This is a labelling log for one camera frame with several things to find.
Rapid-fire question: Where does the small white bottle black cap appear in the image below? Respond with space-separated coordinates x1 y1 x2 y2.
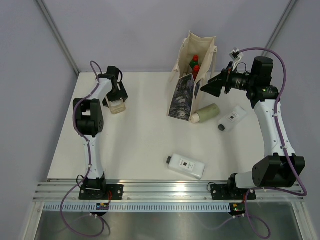
217 106 248 132

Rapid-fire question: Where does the amber clear soap bottle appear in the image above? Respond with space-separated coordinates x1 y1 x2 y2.
107 99 126 115

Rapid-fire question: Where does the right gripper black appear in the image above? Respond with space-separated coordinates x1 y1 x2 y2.
201 62 256 98

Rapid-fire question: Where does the red squeeze bottle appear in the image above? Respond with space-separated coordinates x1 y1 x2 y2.
191 65 200 80

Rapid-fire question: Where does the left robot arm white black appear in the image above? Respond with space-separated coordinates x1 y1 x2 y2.
72 66 128 201

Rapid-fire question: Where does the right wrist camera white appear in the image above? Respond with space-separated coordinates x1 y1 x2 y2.
229 48 244 71

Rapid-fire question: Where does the aluminium frame post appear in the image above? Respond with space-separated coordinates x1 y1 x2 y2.
34 0 81 77
265 0 300 49

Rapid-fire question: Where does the green bottle red cap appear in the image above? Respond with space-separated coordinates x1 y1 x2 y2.
189 54 199 70

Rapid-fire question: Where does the white slotted cable duct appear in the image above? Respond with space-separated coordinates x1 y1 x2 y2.
43 202 231 213

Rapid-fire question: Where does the large white bottle black cap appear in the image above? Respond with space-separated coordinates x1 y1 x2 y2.
166 153 205 180

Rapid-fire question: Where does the right aluminium frame post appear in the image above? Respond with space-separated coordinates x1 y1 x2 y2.
265 0 300 49

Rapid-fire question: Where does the sage green bottle cream cap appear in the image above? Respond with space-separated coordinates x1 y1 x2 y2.
189 103 220 124

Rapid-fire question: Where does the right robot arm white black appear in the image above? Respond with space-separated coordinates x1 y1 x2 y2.
201 56 306 199

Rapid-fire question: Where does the aluminium mounting rail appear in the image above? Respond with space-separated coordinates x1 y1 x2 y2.
32 178 304 203

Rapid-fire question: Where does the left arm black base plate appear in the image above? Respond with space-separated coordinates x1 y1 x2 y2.
78 184 124 201

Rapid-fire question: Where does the purple cable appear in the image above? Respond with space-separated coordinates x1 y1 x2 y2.
59 60 111 237
199 47 308 240

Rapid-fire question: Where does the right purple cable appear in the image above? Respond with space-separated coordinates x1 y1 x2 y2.
199 47 308 240

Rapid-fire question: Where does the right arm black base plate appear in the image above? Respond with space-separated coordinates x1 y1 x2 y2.
206 182 257 201

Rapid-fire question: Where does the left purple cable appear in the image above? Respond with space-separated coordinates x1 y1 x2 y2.
59 60 111 237

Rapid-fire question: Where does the left aluminium frame post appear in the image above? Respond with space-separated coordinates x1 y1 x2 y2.
34 0 81 77

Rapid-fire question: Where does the cream canvas tote bag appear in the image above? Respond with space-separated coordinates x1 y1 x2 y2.
165 32 218 122

